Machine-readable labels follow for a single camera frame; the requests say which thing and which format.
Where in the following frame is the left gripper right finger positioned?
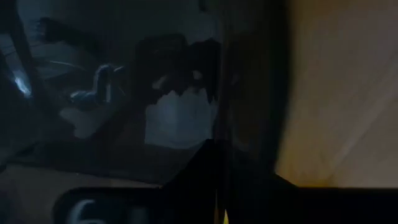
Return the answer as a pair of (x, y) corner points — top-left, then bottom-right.
(228, 172), (300, 224)

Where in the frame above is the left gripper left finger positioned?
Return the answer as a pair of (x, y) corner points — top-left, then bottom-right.
(161, 139), (219, 224)

